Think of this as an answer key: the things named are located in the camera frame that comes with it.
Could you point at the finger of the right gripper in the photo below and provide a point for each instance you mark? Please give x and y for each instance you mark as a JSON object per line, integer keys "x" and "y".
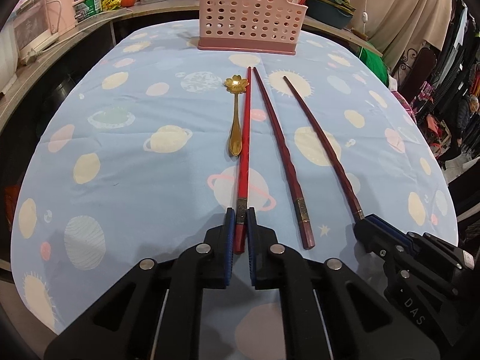
{"x": 379, "y": 237}

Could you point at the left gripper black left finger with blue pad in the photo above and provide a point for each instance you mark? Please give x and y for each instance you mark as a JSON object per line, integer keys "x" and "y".
{"x": 154, "y": 310}

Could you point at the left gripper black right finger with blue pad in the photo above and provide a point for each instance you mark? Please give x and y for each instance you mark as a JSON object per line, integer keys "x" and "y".
{"x": 327, "y": 310}

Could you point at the dark maroon chopstick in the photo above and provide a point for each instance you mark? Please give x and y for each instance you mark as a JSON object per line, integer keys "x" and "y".
{"x": 296, "y": 192}
{"x": 354, "y": 204}

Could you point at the bright red chopstick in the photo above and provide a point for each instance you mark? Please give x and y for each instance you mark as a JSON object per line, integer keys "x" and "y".
{"x": 243, "y": 173}

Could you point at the gold flower spoon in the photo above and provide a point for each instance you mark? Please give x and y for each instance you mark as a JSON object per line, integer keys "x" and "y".
{"x": 235, "y": 85}

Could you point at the blue planet print tablecloth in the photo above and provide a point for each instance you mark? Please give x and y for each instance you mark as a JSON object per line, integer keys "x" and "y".
{"x": 134, "y": 164}

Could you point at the beige curtain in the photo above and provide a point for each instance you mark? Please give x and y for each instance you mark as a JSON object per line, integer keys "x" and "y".
{"x": 393, "y": 26}

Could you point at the blue planter with greens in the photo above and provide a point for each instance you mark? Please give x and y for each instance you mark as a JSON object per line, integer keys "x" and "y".
{"x": 335, "y": 13}

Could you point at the pink perforated utensil holder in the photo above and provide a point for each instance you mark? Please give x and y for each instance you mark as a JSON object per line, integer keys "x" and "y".
{"x": 261, "y": 26}

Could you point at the white plastic tub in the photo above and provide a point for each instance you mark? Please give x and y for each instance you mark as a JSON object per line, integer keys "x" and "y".
{"x": 8, "y": 57}

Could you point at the white glass kettle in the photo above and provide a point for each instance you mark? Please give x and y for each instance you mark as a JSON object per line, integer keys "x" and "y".
{"x": 33, "y": 31}

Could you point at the red tomato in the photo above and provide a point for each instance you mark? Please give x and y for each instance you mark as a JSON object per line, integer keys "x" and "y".
{"x": 127, "y": 3}

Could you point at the yellow snack packet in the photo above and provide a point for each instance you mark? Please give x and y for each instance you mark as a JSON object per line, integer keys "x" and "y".
{"x": 111, "y": 5}

